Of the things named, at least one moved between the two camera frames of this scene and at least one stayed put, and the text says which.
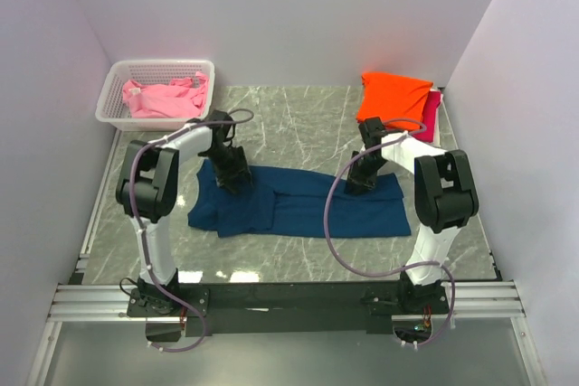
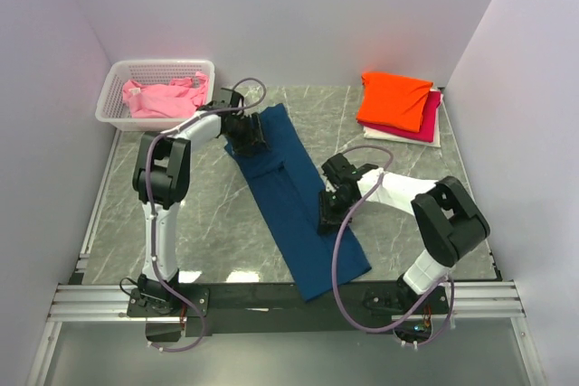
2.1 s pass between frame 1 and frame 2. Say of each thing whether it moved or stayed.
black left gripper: moved
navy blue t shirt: moved
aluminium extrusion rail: stayed
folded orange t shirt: stayed
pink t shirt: stayed
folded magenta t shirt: stayed
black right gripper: moved
